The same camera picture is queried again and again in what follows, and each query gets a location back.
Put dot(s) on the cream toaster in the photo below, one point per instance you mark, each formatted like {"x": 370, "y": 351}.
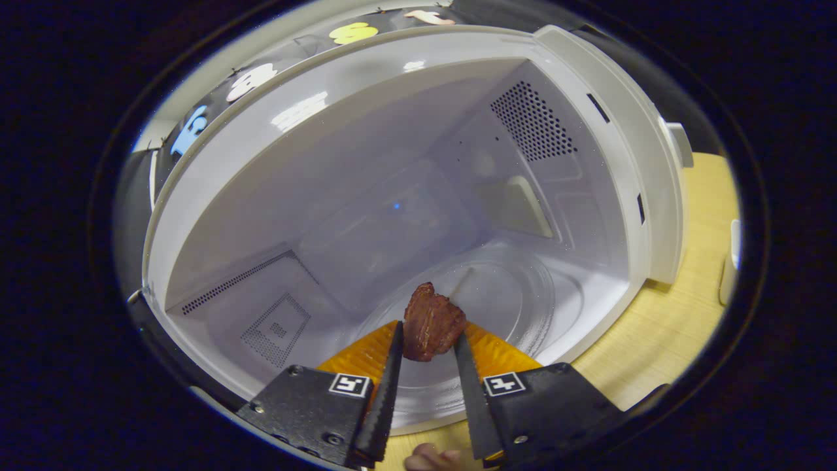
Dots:
{"x": 732, "y": 261}

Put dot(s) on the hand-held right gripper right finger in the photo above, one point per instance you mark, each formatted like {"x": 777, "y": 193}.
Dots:
{"x": 474, "y": 405}

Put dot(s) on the brown meat steak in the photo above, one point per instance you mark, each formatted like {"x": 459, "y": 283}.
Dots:
{"x": 431, "y": 324}

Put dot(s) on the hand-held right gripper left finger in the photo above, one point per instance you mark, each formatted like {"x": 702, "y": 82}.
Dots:
{"x": 382, "y": 405}

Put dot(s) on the white microwave oven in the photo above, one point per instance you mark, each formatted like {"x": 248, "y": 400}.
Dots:
{"x": 392, "y": 163}

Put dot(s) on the glass turntable plate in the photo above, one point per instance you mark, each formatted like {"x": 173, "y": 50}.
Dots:
{"x": 510, "y": 294}

